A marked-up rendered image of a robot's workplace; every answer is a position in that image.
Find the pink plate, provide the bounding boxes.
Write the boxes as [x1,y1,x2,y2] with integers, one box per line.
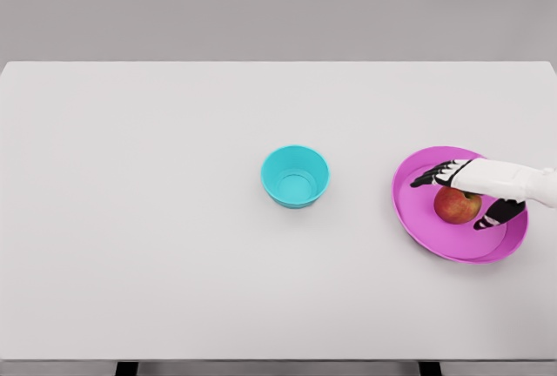
[391,145,529,265]

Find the blue bowl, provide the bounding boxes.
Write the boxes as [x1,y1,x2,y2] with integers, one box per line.
[260,144,331,209]

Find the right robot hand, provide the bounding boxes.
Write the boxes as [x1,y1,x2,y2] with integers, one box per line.
[409,158,534,232]

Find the red apple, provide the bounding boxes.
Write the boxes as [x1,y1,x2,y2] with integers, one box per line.
[433,186,483,225]

